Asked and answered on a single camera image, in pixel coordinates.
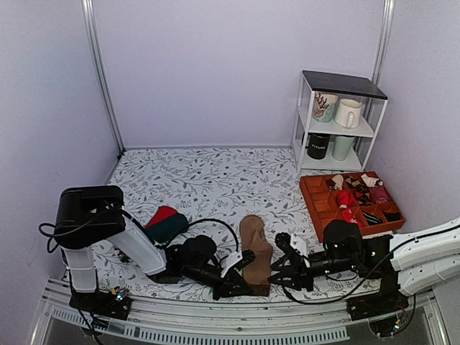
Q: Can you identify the white metal shelf rack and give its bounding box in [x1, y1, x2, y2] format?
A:
[292, 70, 388, 172]

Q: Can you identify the aluminium front rail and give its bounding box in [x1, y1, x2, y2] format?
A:
[27, 277, 456, 344]

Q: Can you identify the purple rolled sock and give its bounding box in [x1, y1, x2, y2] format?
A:
[370, 185, 391, 204]

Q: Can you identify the red rolled sock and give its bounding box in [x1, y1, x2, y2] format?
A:
[336, 190, 356, 209]

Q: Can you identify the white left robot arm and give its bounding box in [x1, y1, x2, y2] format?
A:
[52, 185, 255, 312]

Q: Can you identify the aluminium corner post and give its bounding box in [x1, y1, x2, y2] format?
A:
[371, 0, 395, 86]
[81, 0, 126, 157]

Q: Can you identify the right aluminium corner post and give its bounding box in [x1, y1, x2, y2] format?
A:
[371, 0, 395, 86]

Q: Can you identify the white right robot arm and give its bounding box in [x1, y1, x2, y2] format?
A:
[268, 218, 459, 313]

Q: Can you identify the white ceramic mug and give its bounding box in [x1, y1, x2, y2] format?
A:
[334, 98, 363, 129]

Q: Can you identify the red and green sock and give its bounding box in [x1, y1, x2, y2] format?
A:
[118, 206, 190, 263]

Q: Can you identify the black striped sock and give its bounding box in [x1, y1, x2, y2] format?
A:
[362, 211, 383, 226]

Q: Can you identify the floral patterned table mat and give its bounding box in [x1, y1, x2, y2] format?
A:
[79, 147, 400, 303]

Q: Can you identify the black mug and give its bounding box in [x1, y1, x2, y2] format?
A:
[307, 133, 330, 160]

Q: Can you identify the brown argyle sock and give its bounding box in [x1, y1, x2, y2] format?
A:
[344, 175, 374, 206]

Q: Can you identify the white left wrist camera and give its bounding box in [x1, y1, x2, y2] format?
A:
[220, 252, 242, 278]

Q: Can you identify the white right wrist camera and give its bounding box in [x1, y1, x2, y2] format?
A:
[290, 235, 309, 257]

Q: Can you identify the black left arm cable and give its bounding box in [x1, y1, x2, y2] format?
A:
[37, 217, 240, 254]

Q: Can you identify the tan ribbed sock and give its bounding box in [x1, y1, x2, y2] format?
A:
[239, 215, 272, 297]

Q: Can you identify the orange wooden divider tray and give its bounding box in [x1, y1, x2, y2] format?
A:
[300, 171, 405, 242]

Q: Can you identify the pale green cup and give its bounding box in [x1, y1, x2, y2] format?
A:
[332, 136, 355, 161]

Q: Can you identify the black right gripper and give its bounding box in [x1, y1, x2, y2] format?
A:
[268, 249, 358, 291]

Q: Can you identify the beige patterned sock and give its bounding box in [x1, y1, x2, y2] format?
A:
[326, 175, 344, 191]

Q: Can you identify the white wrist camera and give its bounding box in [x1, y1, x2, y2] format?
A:
[290, 235, 309, 257]
[220, 252, 242, 278]

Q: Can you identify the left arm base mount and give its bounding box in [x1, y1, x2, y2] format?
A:
[69, 282, 132, 321]

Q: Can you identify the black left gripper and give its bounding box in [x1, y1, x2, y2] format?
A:
[182, 266, 252, 303]

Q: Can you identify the black folded sock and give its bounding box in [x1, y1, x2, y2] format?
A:
[383, 211, 402, 222]

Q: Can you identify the red snowflake sock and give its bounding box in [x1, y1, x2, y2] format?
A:
[341, 208, 364, 228]

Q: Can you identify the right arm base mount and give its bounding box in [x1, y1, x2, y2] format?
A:
[346, 275, 409, 321]

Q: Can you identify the left aluminium corner post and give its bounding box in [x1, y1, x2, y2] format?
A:
[81, 0, 126, 157]

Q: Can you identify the coral pattern mug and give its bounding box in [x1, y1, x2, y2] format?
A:
[313, 91, 339, 123]

